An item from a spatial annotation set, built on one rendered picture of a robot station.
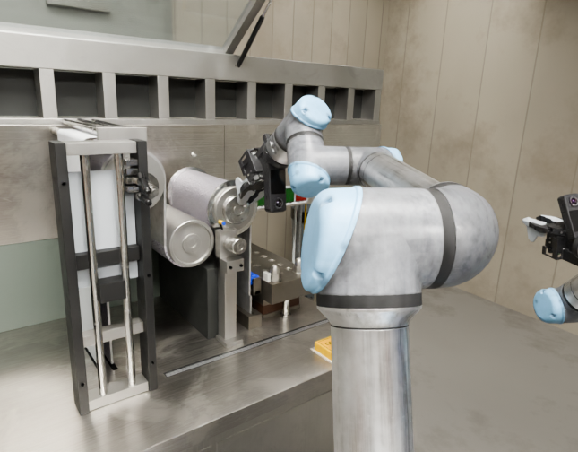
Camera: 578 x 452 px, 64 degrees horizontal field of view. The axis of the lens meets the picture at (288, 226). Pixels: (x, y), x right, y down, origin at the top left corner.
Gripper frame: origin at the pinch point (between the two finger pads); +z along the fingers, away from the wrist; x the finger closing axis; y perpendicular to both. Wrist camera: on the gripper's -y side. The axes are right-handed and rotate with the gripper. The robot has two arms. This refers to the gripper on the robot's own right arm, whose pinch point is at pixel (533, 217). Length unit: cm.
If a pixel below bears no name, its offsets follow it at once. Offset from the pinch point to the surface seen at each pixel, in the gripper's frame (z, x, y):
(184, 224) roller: -1, -94, -12
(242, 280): 13, -81, 10
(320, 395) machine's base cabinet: -13, -67, 33
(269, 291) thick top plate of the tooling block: 8, -74, 13
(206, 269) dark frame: 2, -90, 1
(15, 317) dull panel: 13, -143, 11
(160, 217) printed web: 0, -99, -14
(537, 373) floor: 103, 87, 136
